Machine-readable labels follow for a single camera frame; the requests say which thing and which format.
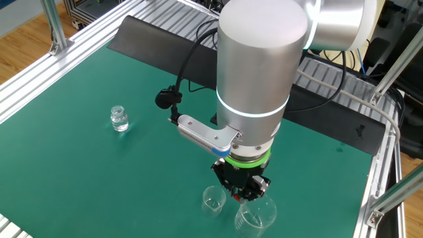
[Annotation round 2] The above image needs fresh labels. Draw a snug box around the small glass beaker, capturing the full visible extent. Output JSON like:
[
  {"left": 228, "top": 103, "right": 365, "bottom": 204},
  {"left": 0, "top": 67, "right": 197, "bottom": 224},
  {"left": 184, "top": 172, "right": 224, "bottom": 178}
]
[{"left": 201, "top": 185, "right": 227, "bottom": 218}]

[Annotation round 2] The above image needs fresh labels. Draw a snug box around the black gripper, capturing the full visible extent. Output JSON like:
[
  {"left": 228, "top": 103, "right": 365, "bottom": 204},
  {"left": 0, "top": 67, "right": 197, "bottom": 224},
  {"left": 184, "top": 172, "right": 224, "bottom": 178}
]
[{"left": 211, "top": 160, "right": 272, "bottom": 203}]

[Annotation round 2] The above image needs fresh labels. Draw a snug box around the black office chair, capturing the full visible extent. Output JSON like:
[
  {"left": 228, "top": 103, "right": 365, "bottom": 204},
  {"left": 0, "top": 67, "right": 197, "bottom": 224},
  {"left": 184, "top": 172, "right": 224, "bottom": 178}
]
[{"left": 363, "top": 0, "right": 423, "bottom": 159}]

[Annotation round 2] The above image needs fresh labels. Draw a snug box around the green table mat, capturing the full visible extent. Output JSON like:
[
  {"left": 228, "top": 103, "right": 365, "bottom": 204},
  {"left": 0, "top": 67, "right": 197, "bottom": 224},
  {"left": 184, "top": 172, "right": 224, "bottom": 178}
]
[{"left": 0, "top": 42, "right": 374, "bottom": 238}]

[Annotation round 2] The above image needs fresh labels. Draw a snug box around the black camera cable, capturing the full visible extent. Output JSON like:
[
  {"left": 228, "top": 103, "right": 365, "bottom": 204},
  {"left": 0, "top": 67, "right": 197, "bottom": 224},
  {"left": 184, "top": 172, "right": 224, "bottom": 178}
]
[{"left": 154, "top": 26, "right": 219, "bottom": 125}]

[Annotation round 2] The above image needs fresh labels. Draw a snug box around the large glass beaker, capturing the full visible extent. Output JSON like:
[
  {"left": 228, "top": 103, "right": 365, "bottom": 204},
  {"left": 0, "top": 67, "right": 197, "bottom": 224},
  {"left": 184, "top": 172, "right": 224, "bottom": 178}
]
[{"left": 233, "top": 190, "right": 278, "bottom": 238}]

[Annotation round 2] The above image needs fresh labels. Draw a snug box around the aluminium frame post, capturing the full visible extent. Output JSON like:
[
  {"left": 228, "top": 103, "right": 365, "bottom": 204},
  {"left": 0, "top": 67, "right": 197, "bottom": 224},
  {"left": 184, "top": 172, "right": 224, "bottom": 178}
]
[
  {"left": 365, "top": 171, "right": 423, "bottom": 229},
  {"left": 40, "top": 0, "right": 75, "bottom": 56},
  {"left": 369, "top": 25, "right": 423, "bottom": 106}
]

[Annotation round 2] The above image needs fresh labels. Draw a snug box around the small clear glass bottle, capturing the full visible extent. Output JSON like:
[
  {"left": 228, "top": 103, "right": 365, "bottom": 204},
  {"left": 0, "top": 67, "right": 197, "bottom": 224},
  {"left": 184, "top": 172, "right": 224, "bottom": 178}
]
[{"left": 110, "top": 104, "right": 130, "bottom": 133}]

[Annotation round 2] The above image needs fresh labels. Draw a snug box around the grey cable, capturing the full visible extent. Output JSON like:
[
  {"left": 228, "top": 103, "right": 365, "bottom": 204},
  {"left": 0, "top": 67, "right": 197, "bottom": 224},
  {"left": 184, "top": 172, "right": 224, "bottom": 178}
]
[{"left": 295, "top": 67, "right": 401, "bottom": 146}]

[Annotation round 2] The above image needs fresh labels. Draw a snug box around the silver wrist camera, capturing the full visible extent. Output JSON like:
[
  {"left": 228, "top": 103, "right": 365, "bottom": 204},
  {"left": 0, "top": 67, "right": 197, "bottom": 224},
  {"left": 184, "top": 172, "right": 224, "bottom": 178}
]
[{"left": 170, "top": 114, "right": 242, "bottom": 158}]

